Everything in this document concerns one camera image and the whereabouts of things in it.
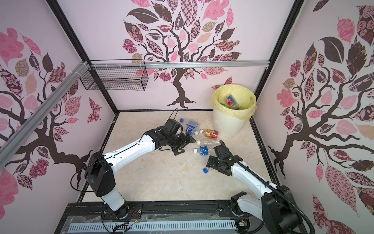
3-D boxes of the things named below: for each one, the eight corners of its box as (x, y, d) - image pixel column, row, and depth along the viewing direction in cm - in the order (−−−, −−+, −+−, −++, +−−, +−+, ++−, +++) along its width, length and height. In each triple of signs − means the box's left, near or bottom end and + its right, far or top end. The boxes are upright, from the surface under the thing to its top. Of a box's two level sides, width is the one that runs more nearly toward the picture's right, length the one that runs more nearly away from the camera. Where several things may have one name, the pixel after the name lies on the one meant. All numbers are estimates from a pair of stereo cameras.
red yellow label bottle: (199, 135, 106) (200, 130, 102) (202, 130, 109) (202, 125, 105) (216, 141, 103) (217, 137, 99) (218, 136, 106) (219, 131, 101)
